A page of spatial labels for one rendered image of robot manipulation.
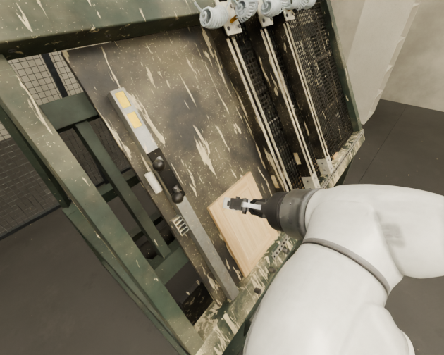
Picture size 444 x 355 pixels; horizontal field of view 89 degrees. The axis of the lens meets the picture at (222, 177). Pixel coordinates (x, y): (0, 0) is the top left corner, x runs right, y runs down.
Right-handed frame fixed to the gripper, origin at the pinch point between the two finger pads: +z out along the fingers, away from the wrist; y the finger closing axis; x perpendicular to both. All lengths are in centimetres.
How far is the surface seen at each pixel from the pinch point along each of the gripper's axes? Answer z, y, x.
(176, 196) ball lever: 19.8, 8.0, 0.6
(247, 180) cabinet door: 41, -33, -14
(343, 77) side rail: 62, -131, -124
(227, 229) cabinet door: 38.2, -25.4, 10.5
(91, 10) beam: 23, 42, -46
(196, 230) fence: 33.2, -7.4, 12.0
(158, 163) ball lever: 18.8, 15.8, -8.1
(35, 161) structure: 109, 59, -5
